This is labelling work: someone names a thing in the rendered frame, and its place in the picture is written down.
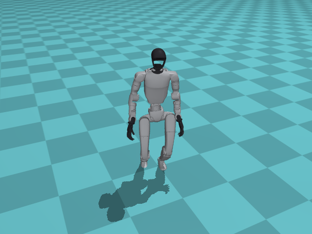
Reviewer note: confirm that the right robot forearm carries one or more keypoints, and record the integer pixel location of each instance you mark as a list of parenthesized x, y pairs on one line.
[(132, 108)]

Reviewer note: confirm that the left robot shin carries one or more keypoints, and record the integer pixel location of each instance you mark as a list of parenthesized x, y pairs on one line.
[(163, 157)]

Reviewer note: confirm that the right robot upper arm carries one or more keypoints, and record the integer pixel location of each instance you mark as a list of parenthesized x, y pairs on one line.
[(138, 78)]

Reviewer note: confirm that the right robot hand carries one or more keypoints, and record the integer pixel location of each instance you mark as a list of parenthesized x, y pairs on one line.
[(130, 128)]

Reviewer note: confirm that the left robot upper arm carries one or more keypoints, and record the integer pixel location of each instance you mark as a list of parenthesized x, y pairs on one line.
[(175, 84)]

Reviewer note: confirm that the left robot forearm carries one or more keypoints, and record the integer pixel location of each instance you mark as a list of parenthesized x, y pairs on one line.
[(177, 108)]

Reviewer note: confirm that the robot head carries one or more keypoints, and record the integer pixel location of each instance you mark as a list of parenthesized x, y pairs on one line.
[(158, 54)]

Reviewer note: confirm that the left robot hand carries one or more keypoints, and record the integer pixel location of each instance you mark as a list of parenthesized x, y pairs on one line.
[(179, 120)]

